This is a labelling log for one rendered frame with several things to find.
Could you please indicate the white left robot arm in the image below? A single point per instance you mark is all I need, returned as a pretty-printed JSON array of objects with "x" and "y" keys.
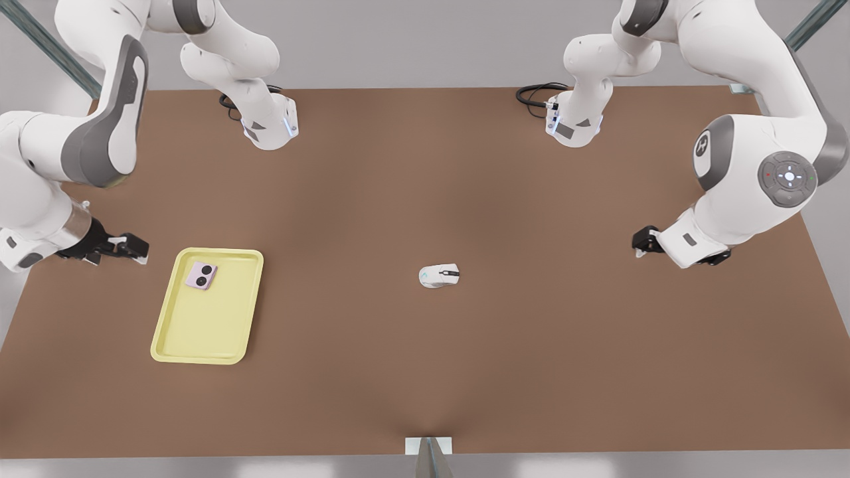
[{"x": 744, "y": 159}]

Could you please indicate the silver frame post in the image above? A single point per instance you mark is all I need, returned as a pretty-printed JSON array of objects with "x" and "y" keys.
[
  {"x": 53, "y": 46},
  {"x": 807, "y": 26},
  {"x": 430, "y": 458}
]

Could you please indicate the yellow plastic tray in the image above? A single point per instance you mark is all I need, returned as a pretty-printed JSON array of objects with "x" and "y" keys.
[{"x": 207, "y": 307}]

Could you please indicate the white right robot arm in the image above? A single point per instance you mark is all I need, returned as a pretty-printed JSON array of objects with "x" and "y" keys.
[{"x": 99, "y": 119}]

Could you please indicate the white computer mouse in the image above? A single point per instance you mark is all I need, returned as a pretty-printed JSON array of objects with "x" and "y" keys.
[{"x": 439, "y": 275}]

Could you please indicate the pink flip phone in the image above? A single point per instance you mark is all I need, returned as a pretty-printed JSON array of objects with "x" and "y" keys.
[{"x": 201, "y": 275}]

